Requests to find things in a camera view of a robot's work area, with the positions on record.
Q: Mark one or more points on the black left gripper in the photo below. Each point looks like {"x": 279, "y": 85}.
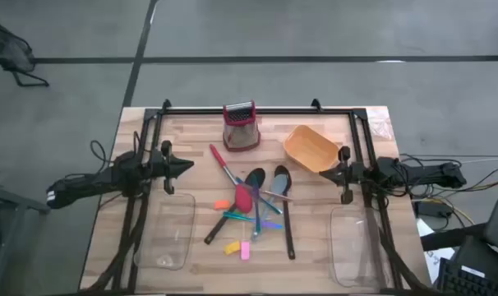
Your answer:
{"x": 167, "y": 168}

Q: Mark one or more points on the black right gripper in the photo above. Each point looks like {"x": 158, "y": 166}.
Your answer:
{"x": 351, "y": 172}

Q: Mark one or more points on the red spoon with steel shaft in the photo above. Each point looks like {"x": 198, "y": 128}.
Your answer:
{"x": 243, "y": 199}

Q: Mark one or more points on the black plastic serving spoon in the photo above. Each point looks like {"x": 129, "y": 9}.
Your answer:
{"x": 216, "y": 232}
{"x": 289, "y": 230}

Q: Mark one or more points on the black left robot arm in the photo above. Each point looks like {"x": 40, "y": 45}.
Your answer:
{"x": 88, "y": 183}

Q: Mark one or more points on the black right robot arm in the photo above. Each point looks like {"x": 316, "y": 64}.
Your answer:
{"x": 430, "y": 172}

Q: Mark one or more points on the orange plastic bin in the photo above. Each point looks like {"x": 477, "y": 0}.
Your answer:
{"x": 310, "y": 148}

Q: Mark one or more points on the clear plastic container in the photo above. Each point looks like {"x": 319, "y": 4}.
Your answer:
{"x": 356, "y": 246}
{"x": 167, "y": 230}

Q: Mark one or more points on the clear plastic film patch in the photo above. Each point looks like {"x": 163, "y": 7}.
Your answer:
{"x": 380, "y": 123}

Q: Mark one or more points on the red steel box grater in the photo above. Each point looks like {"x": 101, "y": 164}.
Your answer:
{"x": 241, "y": 131}

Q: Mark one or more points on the black power adapter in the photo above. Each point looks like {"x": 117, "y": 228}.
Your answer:
{"x": 432, "y": 209}

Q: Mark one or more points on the white paper sheet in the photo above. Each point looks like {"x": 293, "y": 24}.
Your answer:
{"x": 434, "y": 259}

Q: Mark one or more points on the black floor tape strip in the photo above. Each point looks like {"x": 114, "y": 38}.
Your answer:
{"x": 143, "y": 41}

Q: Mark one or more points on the black keyboard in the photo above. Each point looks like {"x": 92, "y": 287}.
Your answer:
{"x": 462, "y": 283}

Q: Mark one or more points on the grey metal stand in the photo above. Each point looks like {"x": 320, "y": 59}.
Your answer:
{"x": 10, "y": 201}

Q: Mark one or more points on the black mesh chair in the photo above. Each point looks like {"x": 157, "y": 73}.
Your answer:
{"x": 6, "y": 49}

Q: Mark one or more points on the black aluminium rig frame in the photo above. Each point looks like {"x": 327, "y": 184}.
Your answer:
{"x": 298, "y": 111}

